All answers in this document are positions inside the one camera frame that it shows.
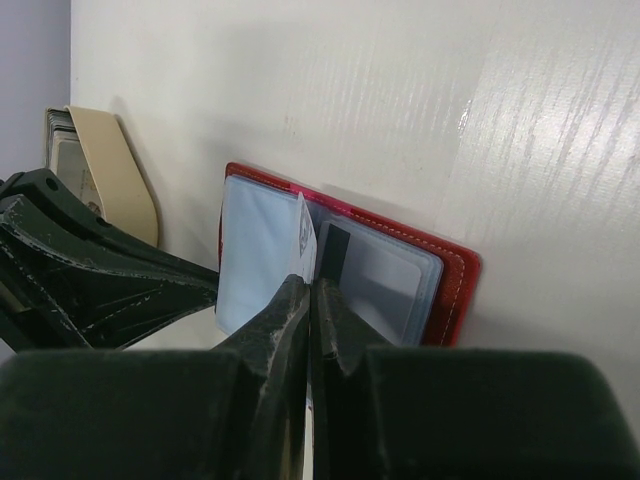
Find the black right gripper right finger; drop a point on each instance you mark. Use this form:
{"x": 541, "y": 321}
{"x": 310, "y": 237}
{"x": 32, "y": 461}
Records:
{"x": 387, "y": 412}

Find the red leather card holder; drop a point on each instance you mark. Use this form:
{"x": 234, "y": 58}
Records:
{"x": 255, "y": 238}

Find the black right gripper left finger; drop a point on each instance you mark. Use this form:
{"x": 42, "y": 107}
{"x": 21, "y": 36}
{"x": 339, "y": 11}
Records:
{"x": 236, "y": 411}

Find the silver VIP card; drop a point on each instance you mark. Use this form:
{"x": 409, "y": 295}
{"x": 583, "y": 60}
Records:
{"x": 303, "y": 253}
{"x": 390, "y": 284}

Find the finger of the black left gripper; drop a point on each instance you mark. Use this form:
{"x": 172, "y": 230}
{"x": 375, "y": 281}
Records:
{"x": 60, "y": 290}
{"x": 52, "y": 198}

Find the beige oval tray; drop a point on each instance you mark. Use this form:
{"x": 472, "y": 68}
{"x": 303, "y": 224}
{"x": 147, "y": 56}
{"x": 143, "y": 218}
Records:
{"x": 126, "y": 201}

